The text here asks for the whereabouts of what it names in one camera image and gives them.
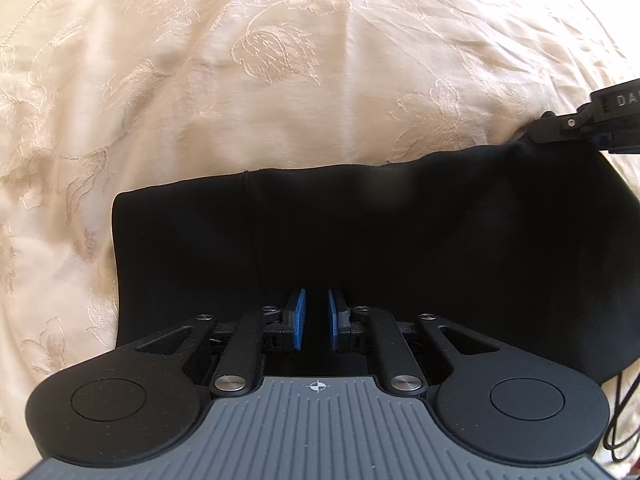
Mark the black pants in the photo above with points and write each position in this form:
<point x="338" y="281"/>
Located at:
<point x="360" y="240"/>

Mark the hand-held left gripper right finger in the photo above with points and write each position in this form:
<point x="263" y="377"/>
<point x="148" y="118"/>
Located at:
<point x="332" y="320"/>

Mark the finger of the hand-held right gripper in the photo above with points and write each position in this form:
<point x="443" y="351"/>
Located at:
<point x="557" y="127"/>

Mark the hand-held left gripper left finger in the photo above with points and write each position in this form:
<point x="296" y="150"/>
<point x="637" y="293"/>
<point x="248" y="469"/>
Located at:
<point x="299" y="317"/>

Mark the cream embroidered bedspread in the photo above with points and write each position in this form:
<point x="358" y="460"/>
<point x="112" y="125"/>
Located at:
<point x="240" y="70"/>

